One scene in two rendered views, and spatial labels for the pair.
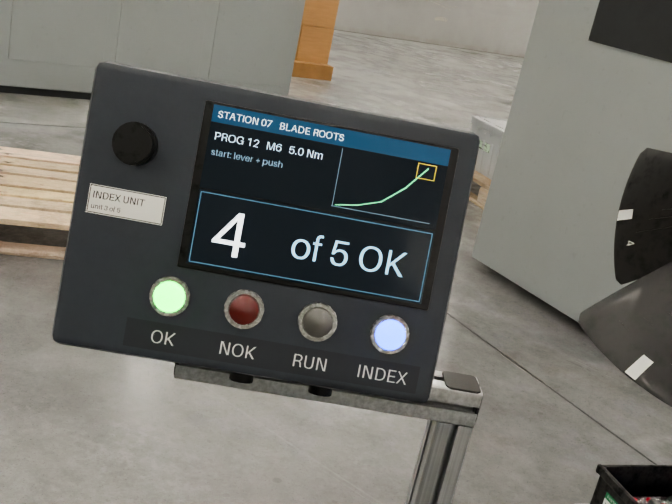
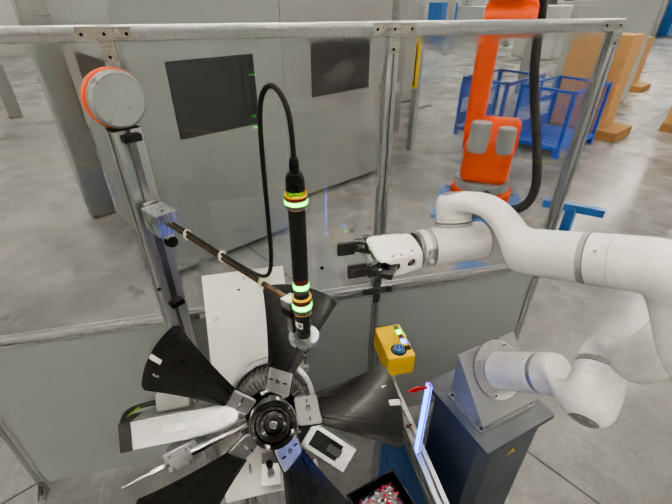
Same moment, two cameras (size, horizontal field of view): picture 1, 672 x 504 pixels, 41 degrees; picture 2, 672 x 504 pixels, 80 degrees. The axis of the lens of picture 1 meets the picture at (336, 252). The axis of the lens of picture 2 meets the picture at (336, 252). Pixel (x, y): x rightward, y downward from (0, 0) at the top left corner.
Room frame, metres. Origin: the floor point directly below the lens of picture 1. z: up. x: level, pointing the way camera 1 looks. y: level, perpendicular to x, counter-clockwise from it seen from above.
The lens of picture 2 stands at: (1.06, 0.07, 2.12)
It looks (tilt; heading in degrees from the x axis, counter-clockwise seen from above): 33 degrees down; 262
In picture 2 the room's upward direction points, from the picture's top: straight up
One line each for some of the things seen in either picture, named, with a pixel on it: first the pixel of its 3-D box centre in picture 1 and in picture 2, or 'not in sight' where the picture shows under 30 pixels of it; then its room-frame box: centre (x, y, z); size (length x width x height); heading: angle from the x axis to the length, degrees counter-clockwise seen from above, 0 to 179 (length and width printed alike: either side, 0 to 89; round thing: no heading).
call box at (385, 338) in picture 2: not in sight; (393, 350); (0.71, -0.94, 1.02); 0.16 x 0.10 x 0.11; 95
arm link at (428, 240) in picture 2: not in sight; (423, 249); (0.78, -0.64, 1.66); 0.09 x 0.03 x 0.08; 96
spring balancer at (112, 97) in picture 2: not in sight; (114, 98); (1.51, -1.16, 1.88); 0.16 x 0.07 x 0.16; 40
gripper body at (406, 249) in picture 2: not in sight; (395, 252); (0.84, -0.63, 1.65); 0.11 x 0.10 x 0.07; 6
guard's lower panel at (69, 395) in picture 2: not in sight; (290, 374); (1.11, -1.33, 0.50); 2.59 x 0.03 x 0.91; 5
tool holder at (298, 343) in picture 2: not in sight; (300, 320); (1.05, -0.62, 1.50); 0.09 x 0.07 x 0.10; 130
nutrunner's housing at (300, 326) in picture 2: not in sight; (299, 265); (1.05, -0.61, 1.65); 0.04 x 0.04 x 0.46
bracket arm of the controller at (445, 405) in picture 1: (329, 377); not in sight; (0.63, -0.02, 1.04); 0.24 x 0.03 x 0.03; 95
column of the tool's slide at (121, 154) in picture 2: not in sight; (185, 351); (1.51, -1.16, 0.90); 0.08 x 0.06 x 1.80; 40
